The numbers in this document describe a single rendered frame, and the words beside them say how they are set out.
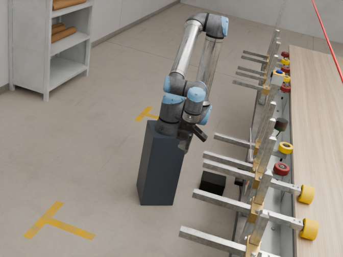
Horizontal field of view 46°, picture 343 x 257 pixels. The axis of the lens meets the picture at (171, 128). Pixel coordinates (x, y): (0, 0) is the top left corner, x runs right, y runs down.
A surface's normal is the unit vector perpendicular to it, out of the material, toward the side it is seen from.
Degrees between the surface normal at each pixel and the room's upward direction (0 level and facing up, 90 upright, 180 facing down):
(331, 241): 0
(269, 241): 0
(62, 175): 0
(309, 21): 90
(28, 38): 90
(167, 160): 90
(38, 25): 90
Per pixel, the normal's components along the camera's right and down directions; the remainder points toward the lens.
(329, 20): -0.30, 0.41
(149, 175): 0.21, 0.51
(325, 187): 0.18, -0.86
